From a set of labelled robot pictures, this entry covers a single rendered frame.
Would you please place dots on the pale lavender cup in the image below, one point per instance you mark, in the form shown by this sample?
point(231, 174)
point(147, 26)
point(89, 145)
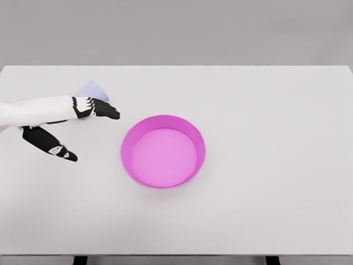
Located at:
point(93, 89)

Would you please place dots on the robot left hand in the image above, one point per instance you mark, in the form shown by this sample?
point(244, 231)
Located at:
point(47, 110)

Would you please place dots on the pink round plate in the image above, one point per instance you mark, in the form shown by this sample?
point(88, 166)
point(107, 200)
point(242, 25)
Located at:
point(163, 153)

